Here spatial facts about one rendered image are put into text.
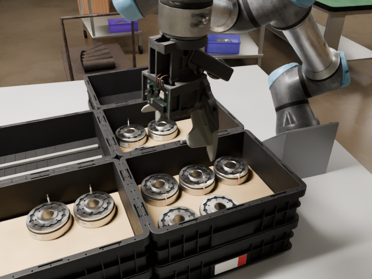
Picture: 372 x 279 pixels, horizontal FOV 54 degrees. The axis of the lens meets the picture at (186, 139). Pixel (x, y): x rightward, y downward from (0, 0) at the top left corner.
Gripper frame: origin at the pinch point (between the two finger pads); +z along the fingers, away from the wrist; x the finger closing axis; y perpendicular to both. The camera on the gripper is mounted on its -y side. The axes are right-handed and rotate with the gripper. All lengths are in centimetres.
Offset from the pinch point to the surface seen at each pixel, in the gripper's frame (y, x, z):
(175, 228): 2.0, 1.0, 21.8
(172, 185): -11.8, -16.0, 29.6
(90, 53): -108, -245, 92
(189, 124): -40, -41, 34
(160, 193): -7.4, -15.7, 29.7
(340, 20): -289, -114, 54
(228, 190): -24.5, -6.9, 31.6
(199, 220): -3.5, 2.6, 21.4
